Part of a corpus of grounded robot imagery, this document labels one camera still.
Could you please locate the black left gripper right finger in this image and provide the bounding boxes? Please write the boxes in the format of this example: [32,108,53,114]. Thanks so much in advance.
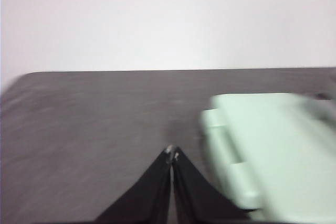
[172,146,250,224]

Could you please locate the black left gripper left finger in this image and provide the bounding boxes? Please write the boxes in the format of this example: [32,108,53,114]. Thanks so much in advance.
[93,145,173,224]

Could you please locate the mint green breakfast machine base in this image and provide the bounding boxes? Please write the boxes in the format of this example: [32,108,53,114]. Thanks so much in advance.
[199,108,266,212]

